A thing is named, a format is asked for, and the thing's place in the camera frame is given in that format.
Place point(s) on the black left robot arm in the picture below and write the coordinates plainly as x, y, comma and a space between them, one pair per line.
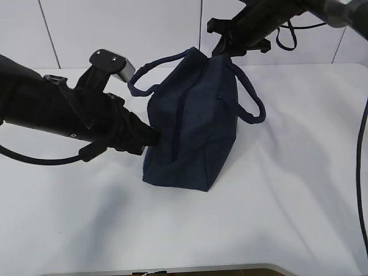
84, 112

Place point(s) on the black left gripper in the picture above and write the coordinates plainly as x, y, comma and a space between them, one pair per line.
129, 133

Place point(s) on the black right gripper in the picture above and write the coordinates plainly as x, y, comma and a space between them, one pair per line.
237, 38

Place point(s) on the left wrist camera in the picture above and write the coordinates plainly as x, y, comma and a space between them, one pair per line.
113, 64

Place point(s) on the dark blue lunch bag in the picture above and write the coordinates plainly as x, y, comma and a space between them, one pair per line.
194, 103

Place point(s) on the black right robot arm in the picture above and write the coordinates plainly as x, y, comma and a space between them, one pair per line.
271, 15

